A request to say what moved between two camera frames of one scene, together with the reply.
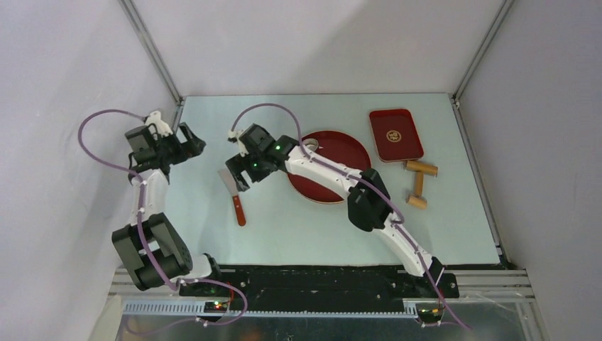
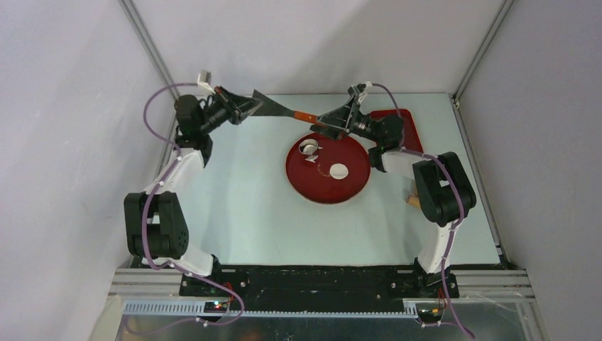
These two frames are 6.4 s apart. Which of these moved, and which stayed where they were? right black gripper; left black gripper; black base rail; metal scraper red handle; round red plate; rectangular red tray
Moved: metal scraper red handle; left black gripper; right black gripper
Stayed: round red plate; black base rail; rectangular red tray
